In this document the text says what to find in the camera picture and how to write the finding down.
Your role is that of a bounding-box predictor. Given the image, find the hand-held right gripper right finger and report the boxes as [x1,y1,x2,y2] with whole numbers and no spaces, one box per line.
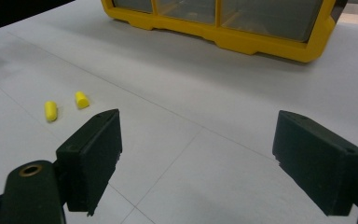
[272,109,358,217]

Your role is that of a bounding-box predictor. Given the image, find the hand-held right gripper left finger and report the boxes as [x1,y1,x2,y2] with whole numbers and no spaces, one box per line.
[55,108,123,217]

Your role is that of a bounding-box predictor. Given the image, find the yellow foam earplug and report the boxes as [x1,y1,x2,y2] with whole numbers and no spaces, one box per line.
[44,100,59,123]
[75,91,90,110]

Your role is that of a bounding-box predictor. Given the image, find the yellow plastic organizer box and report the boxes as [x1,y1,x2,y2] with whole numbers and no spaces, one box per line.
[100,0,349,63]

